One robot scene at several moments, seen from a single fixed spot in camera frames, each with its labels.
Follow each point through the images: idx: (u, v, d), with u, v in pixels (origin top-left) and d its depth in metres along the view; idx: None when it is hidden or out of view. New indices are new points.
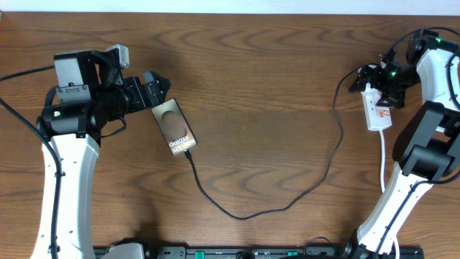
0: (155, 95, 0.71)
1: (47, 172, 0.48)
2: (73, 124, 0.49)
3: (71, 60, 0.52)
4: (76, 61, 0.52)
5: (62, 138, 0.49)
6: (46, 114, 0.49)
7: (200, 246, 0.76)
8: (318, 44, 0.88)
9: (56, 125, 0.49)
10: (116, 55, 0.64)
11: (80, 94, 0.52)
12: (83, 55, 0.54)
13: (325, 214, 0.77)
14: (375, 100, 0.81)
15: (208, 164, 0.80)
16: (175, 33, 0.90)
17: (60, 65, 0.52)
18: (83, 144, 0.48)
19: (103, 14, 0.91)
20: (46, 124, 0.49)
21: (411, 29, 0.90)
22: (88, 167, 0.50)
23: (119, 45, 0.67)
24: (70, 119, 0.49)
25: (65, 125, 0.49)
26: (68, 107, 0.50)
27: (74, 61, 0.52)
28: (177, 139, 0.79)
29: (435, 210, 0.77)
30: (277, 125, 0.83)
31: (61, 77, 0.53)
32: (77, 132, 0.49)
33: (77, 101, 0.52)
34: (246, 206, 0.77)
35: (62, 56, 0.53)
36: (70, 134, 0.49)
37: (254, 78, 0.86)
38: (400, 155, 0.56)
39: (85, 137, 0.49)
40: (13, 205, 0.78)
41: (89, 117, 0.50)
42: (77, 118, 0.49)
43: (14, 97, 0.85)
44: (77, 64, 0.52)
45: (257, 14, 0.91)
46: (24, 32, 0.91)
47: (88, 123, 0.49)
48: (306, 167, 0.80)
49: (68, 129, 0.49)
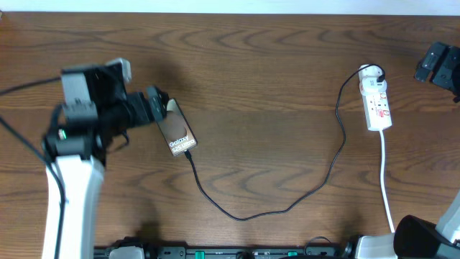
0: (159, 110, 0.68)
1: (51, 199, 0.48)
2: (77, 146, 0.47)
3: (78, 76, 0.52)
4: (84, 78, 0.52)
5: (66, 160, 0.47)
6: (49, 134, 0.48)
7: (200, 246, 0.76)
8: (318, 44, 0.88)
9: (60, 146, 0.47)
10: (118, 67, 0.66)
11: (86, 112, 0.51)
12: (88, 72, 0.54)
13: (325, 214, 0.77)
14: (375, 100, 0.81)
15: (208, 164, 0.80)
16: (175, 33, 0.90)
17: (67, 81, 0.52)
18: (89, 170, 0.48)
19: (103, 14, 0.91)
20: (49, 144, 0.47)
21: (411, 29, 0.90)
22: (93, 196, 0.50)
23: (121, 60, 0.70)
24: (75, 140, 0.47)
25: (69, 147, 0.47)
26: (73, 128, 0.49)
27: (81, 78, 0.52)
28: (177, 139, 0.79)
29: (435, 210, 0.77)
30: (277, 126, 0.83)
31: (67, 94, 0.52)
32: (82, 155, 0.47)
33: (83, 119, 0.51)
34: (246, 206, 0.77)
35: (70, 73, 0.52)
36: (75, 157, 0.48)
37: (255, 78, 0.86)
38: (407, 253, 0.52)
39: (89, 161, 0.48)
40: (14, 206, 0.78)
41: (95, 138, 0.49)
42: (83, 139, 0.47)
43: (14, 97, 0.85)
44: (83, 80, 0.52)
45: (257, 14, 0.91)
46: (24, 31, 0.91)
47: (93, 144, 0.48)
48: (306, 167, 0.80)
49: (72, 151, 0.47)
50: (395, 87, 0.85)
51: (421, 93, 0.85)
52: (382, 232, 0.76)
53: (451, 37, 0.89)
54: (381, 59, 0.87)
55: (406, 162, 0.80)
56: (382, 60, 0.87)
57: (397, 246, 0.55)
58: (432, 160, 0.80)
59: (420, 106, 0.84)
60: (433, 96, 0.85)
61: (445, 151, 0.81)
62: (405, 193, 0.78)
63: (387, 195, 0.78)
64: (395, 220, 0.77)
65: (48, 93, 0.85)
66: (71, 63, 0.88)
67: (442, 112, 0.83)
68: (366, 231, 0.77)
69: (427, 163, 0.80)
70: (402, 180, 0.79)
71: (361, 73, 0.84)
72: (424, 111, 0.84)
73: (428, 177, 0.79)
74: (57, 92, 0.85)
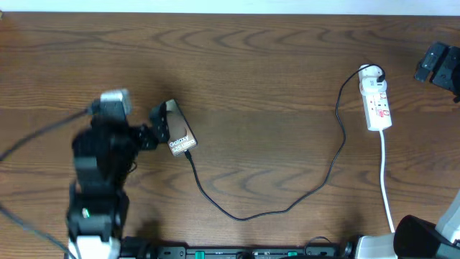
0: (164, 135, 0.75)
1: None
2: (99, 227, 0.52)
3: (92, 165, 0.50)
4: (98, 165, 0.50)
5: (88, 239, 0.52)
6: (73, 211, 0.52)
7: (200, 246, 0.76)
8: (318, 44, 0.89)
9: (83, 224, 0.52)
10: (121, 106, 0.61)
11: (103, 190, 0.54)
12: (100, 148, 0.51)
13: (325, 214, 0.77)
14: (375, 100, 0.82)
15: (208, 164, 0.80)
16: (175, 33, 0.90)
17: (78, 161, 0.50)
18: (107, 250, 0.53)
19: (103, 14, 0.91)
20: (73, 221, 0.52)
21: (411, 29, 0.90)
22: None
23: (119, 96, 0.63)
24: (99, 220, 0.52)
25: (91, 226, 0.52)
26: (92, 208, 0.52)
27: (95, 165, 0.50)
28: (177, 139, 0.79)
29: (436, 210, 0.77)
30: (277, 126, 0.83)
31: (82, 175, 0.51)
32: (101, 236, 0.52)
33: (100, 194, 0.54)
34: (246, 206, 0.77)
35: (83, 159, 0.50)
36: (95, 236, 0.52)
37: (254, 78, 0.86)
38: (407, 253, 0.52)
39: (108, 242, 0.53)
40: (14, 206, 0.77)
41: (115, 218, 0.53)
42: (104, 221, 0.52)
43: (14, 97, 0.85)
44: (98, 167, 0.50)
45: (256, 14, 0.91)
46: (24, 32, 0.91)
47: (113, 223, 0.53)
48: (306, 167, 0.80)
49: (93, 230, 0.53)
50: (395, 87, 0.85)
51: (421, 93, 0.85)
52: (382, 232, 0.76)
53: (451, 37, 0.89)
54: (381, 59, 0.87)
55: (406, 162, 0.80)
56: (382, 60, 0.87)
57: (397, 246, 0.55)
58: (432, 160, 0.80)
59: (420, 106, 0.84)
60: (433, 96, 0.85)
61: (445, 151, 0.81)
62: (405, 193, 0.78)
63: (387, 194, 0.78)
64: (395, 220, 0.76)
65: (48, 93, 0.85)
66: (71, 63, 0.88)
67: (442, 112, 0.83)
68: (366, 231, 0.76)
69: (427, 163, 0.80)
70: (402, 180, 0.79)
71: (361, 73, 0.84)
72: (423, 111, 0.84)
73: (428, 177, 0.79)
74: (57, 92, 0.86)
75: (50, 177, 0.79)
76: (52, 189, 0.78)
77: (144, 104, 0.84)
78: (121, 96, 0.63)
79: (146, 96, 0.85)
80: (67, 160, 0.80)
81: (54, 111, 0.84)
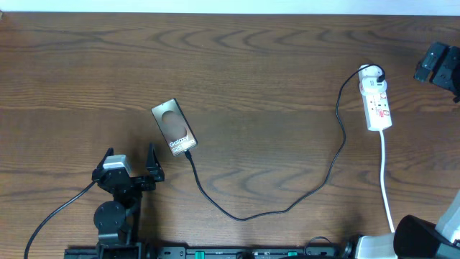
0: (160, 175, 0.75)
1: None
2: None
3: (113, 234, 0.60)
4: (116, 234, 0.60)
5: None
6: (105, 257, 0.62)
7: (200, 246, 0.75)
8: (318, 44, 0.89)
9: None
10: (124, 175, 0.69)
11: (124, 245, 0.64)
12: (119, 219, 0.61)
13: (325, 214, 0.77)
14: (374, 101, 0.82)
15: (208, 164, 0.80)
16: (175, 33, 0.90)
17: (101, 230, 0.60)
18: None
19: (104, 14, 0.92)
20: None
21: (411, 29, 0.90)
22: None
23: (121, 162, 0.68)
24: None
25: None
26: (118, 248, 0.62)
27: (116, 235, 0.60)
28: (177, 139, 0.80)
29: (436, 210, 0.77)
30: (277, 125, 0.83)
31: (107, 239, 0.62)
32: None
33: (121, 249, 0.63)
34: (246, 206, 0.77)
35: (106, 233, 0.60)
36: None
37: (254, 78, 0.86)
38: (407, 255, 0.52)
39: None
40: (14, 205, 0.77)
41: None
42: None
43: (14, 97, 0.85)
44: (118, 235, 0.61)
45: (257, 14, 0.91)
46: (24, 32, 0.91)
47: None
48: (306, 167, 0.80)
49: None
50: (395, 87, 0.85)
51: (421, 93, 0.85)
52: (382, 232, 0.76)
53: (451, 37, 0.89)
54: (381, 59, 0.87)
55: (406, 162, 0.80)
56: (382, 60, 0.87)
57: (397, 248, 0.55)
58: (433, 160, 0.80)
59: (420, 106, 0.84)
60: (433, 96, 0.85)
61: (445, 151, 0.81)
62: (405, 193, 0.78)
63: (387, 195, 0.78)
64: (396, 220, 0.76)
65: (48, 93, 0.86)
66: (72, 63, 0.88)
67: (442, 112, 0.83)
68: (367, 231, 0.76)
69: (427, 163, 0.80)
70: (402, 180, 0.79)
71: (361, 73, 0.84)
72: (423, 111, 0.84)
73: (428, 177, 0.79)
74: (57, 92, 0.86)
75: (50, 177, 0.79)
76: (52, 189, 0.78)
77: (144, 104, 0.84)
78: (123, 161, 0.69)
79: (146, 96, 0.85)
80: (67, 160, 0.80)
81: (54, 111, 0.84)
